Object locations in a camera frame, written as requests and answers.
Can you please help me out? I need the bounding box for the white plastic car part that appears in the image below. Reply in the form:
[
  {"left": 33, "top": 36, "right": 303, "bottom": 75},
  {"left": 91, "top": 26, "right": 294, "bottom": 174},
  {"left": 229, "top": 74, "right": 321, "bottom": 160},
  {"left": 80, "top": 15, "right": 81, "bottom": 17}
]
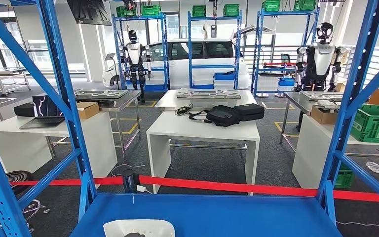
[{"left": 103, "top": 219, "right": 176, "bottom": 237}]

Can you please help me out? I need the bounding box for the blue metal shelf rack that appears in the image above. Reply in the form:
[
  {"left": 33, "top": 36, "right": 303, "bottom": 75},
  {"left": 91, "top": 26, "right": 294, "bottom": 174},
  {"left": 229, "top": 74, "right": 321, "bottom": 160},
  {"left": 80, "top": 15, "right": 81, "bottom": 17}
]
[
  {"left": 251, "top": 7, "right": 321, "bottom": 96},
  {"left": 112, "top": 13, "right": 171, "bottom": 93},
  {"left": 0, "top": 0, "right": 379, "bottom": 237},
  {"left": 187, "top": 10, "right": 243, "bottom": 90}
]

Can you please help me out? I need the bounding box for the red barrier tape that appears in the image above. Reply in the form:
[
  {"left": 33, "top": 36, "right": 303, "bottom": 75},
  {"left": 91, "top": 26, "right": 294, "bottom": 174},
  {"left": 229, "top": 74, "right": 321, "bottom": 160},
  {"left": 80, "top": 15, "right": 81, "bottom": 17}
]
[{"left": 11, "top": 176, "right": 379, "bottom": 203}]

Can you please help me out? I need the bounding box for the white table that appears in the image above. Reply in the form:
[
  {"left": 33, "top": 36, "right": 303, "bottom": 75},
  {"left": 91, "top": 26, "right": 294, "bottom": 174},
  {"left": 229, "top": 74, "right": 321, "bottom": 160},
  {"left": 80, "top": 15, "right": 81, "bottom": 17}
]
[
  {"left": 291, "top": 114, "right": 379, "bottom": 192},
  {"left": 146, "top": 109, "right": 261, "bottom": 196},
  {"left": 0, "top": 111, "right": 118, "bottom": 179}
]

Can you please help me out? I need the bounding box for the black round base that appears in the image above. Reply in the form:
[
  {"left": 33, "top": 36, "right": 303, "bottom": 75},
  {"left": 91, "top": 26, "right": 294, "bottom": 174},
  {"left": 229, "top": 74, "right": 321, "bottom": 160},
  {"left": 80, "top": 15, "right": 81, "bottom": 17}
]
[{"left": 5, "top": 170, "right": 34, "bottom": 197}]

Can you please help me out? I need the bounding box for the small cardboard box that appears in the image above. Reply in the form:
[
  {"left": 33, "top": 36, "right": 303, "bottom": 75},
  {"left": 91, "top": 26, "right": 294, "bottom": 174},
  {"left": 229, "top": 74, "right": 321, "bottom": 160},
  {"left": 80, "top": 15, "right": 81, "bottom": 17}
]
[
  {"left": 310, "top": 105, "right": 340, "bottom": 125},
  {"left": 76, "top": 101, "right": 101, "bottom": 120}
]

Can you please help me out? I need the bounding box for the grey metal panel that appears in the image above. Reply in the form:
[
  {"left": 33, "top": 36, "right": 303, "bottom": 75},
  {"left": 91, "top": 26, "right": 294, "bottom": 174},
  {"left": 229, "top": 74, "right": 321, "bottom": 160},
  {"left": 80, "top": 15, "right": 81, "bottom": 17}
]
[
  {"left": 74, "top": 89, "right": 130, "bottom": 100},
  {"left": 176, "top": 89, "right": 242, "bottom": 100},
  {"left": 301, "top": 91, "right": 344, "bottom": 101}
]

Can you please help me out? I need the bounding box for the black laptop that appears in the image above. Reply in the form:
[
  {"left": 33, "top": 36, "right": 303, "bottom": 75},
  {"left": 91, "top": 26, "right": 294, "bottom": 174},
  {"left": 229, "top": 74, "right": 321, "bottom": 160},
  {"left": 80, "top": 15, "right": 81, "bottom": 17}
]
[{"left": 19, "top": 95, "right": 66, "bottom": 129}]

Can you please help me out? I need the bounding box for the black carry case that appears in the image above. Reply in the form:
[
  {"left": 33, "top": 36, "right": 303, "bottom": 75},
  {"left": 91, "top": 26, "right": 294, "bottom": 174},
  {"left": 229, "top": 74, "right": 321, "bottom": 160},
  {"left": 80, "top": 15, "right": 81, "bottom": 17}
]
[
  {"left": 233, "top": 103, "right": 265, "bottom": 122},
  {"left": 13, "top": 102, "right": 36, "bottom": 118}
]

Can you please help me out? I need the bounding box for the white car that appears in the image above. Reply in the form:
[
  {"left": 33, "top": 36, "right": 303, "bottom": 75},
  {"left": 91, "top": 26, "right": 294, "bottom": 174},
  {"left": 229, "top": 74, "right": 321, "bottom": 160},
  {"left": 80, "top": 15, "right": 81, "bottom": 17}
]
[{"left": 102, "top": 39, "right": 252, "bottom": 90}]

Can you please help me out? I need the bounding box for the white storage bin stack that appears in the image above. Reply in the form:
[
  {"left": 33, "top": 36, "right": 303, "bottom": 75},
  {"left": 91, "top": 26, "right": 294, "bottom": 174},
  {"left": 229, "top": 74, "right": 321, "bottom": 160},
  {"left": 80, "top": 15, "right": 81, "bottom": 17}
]
[{"left": 192, "top": 69, "right": 215, "bottom": 86}]

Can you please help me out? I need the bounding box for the black white humanoid robot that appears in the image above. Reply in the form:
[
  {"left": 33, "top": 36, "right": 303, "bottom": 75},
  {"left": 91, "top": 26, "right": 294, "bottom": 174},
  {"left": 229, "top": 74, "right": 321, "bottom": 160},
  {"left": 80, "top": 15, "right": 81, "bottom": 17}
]
[
  {"left": 119, "top": 30, "right": 152, "bottom": 105},
  {"left": 295, "top": 22, "right": 347, "bottom": 93}
]

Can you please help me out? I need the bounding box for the tablet on floor stand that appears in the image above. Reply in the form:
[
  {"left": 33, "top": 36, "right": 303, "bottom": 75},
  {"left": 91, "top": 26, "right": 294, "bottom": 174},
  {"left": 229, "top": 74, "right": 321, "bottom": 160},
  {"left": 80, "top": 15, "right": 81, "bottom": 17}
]
[{"left": 104, "top": 53, "right": 121, "bottom": 89}]

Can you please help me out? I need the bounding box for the blue storage bin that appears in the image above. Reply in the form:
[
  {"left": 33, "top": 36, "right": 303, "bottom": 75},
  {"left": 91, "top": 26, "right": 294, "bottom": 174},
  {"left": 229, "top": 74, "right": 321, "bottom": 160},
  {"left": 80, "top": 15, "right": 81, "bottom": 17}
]
[
  {"left": 214, "top": 72, "right": 235, "bottom": 82},
  {"left": 277, "top": 77, "right": 296, "bottom": 87}
]

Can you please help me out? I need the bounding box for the steel trolley table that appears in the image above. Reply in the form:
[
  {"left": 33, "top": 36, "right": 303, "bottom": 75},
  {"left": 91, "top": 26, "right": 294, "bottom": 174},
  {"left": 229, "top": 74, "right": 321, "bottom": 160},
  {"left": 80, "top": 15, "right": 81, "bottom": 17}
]
[{"left": 0, "top": 67, "right": 32, "bottom": 96}]

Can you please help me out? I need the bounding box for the black hanging pendant control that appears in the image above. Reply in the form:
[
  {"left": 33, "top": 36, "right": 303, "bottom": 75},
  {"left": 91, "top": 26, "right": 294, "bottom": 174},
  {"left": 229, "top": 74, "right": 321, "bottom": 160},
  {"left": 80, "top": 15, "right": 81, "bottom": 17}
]
[{"left": 210, "top": 0, "right": 218, "bottom": 38}]

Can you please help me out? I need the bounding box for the black hanging screen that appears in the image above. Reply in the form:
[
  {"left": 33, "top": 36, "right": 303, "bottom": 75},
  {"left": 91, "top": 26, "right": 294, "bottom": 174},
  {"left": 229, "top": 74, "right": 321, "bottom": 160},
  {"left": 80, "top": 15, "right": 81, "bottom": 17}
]
[{"left": 66, "top": 0, "right": 113, "bottom": 27}]

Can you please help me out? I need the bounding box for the clear plastic bag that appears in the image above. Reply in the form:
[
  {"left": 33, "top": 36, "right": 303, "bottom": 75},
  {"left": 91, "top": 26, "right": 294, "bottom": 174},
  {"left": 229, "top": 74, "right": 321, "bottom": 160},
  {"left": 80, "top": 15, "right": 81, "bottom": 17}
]
[{"left": 366, "top": 160, "right": 379, "bottom": 174}]

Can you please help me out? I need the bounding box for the black barrier post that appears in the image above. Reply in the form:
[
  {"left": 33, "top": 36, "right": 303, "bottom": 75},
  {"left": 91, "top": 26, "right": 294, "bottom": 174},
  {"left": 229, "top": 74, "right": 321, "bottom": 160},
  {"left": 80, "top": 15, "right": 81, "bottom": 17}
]
[{"left": 122, "top": 168, "right": 141, "bottom": 194}]

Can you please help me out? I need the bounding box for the coiled floor cable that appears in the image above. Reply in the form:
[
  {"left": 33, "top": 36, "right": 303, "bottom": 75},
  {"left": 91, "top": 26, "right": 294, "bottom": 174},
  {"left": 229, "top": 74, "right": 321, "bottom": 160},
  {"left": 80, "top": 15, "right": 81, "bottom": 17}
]
[{"left": 0, "top": 198, "right": 50, "bottom": 233}]

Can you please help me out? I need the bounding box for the black cable bundle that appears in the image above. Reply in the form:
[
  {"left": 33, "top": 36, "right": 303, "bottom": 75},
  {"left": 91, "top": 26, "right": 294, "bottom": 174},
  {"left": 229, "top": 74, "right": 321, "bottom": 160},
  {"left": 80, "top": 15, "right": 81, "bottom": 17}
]
[{"left": 175, "top": 103, "right": 194, "bottom": 116}]

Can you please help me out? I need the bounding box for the white floor cable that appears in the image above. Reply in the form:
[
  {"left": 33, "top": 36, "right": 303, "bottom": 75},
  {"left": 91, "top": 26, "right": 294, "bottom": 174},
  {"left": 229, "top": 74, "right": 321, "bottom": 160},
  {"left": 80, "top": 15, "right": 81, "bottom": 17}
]
[{"left": 336, "top": 221, "right": 379, "bottom": 229}]

